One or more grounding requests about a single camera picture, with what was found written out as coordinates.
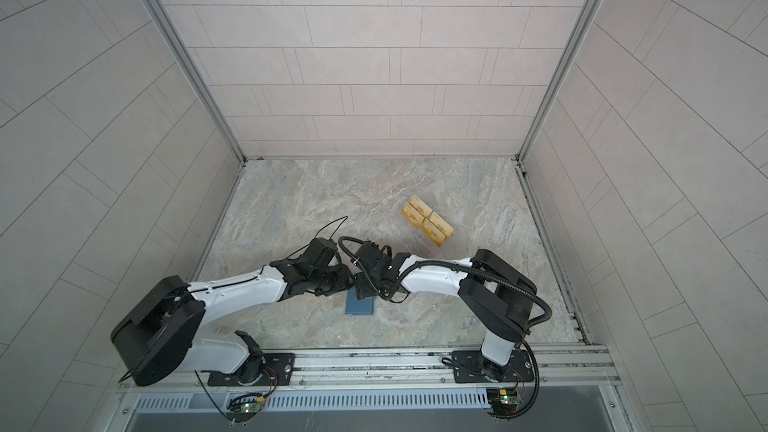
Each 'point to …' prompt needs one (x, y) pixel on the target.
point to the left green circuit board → (243, 411)
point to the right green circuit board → (504, 401)
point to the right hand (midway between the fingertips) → (361, 293)
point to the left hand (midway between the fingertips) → (362, 281)
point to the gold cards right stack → (437, 229)
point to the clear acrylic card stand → (422, 217)
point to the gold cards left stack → (416, 211)
